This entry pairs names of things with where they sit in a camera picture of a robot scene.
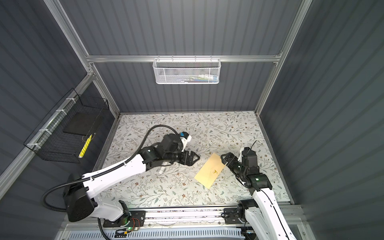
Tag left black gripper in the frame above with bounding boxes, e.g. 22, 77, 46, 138
164, 148, 201, 166

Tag tan kraft envelope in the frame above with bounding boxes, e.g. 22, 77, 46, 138
194, 154, 225, 189

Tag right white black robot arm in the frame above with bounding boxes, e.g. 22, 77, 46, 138
221, 147, 296, 240

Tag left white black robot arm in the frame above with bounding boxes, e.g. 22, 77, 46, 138
64, 132, 200, 222

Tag pens in white basket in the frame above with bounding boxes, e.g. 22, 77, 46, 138
178, 74, 219, 84

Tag yellow marker pen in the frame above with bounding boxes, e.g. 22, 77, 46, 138
78, 135, 93, 159

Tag black foam pad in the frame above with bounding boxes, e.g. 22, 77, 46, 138
63, 113, 104, 136

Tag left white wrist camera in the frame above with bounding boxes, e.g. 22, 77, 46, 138
180, 132, 192, 152

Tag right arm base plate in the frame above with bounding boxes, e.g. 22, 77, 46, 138
222, 207, 266, 225

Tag aluminium mounting rail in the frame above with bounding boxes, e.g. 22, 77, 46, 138
61, 204, 307, 232

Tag white ventilated cable duct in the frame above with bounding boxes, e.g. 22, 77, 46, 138
67, 227, 245, 240

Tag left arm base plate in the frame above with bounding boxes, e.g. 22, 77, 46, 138
103, 211, 147, 228

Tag white wire basket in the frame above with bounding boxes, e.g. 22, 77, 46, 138
153, 60, 222, 85

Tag black wire basket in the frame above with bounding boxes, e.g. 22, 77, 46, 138
24, 89, 110, 164

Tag left black corrugated cable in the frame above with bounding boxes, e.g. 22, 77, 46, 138
41, 124, 181, 240

